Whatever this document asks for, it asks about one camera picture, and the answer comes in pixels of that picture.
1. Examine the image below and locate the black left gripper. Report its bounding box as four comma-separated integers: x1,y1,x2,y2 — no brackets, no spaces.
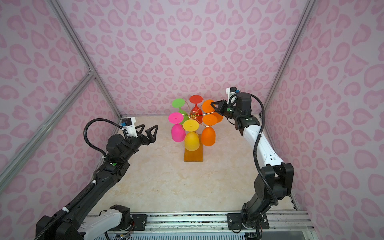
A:
122,123,157,163

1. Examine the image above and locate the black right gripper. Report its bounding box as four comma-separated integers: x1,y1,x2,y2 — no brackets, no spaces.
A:
210,100,242,121

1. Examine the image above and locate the orange back wine glass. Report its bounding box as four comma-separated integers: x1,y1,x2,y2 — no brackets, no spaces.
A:
202,100,223,123

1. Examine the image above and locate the orange wine glass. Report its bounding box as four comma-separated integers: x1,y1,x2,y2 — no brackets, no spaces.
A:
202,100,223,123
201,114,218,146

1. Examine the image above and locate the orange front wine glass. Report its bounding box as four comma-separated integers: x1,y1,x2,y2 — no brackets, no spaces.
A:
201,114,218,146

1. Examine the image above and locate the yellow wine glass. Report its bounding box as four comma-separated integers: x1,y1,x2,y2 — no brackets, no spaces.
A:
183,120,200,152

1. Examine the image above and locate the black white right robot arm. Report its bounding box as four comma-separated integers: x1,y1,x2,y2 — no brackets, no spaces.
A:
211,87,295,240

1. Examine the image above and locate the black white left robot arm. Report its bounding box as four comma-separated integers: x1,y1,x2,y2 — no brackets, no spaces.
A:
35,125,158,240

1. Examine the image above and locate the red wine glass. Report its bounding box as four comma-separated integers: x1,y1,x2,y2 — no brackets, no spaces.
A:
190,95,203,124

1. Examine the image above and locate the pink wine glass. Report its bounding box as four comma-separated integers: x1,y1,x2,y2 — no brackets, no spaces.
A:
168,113,186,143

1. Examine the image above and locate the green wine glass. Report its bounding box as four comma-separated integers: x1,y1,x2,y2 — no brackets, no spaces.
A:
172,98,189,125

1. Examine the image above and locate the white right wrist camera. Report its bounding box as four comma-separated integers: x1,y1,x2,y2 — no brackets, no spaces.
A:
226,87,240,105

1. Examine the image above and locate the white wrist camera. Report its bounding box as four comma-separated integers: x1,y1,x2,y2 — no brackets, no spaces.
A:
121,117,138,140
226,87,240,105

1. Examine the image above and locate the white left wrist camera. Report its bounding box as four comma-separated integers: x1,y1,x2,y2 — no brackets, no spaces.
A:
121,117,138,140

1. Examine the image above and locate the gold wire wine glass rack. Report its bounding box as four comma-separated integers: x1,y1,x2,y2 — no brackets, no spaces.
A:
182,99,210,162

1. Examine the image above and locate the aluminium frame right post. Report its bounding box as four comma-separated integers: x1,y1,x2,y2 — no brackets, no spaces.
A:
259,0,317,118

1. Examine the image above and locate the aluminium frame post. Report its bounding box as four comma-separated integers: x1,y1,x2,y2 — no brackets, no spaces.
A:
46,0,122,120
259,0,317,118

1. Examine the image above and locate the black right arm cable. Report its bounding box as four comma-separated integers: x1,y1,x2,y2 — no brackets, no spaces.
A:
245,92,280,208

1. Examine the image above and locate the aluminium frame left post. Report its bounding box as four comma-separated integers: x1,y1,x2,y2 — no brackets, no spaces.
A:
46,0,122,120

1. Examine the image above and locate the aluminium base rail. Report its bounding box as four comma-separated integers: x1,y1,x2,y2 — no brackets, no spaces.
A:
55,209,319,240

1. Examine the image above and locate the aluminium frame left strut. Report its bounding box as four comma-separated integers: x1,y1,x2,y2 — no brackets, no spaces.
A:
1,72,95,193

